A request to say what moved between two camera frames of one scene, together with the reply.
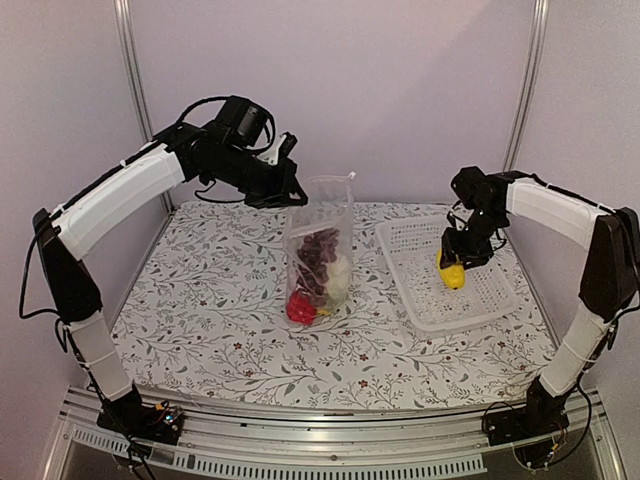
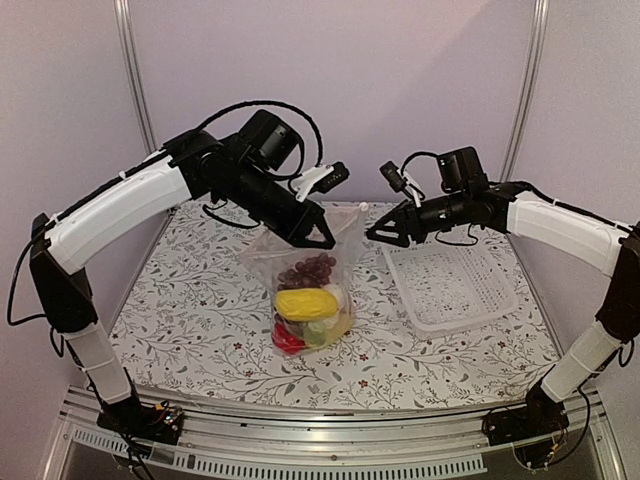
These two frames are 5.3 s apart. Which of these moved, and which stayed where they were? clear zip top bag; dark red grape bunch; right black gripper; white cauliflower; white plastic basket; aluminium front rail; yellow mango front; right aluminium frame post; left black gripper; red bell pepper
Moved: dark red grape bunch; red bell pepper; right black gripper; clear zip top bag; left black gripper; yellow mango front; white cauliflower
Stayed: right aluminium frame post; white plastic basket; aluminium front rail
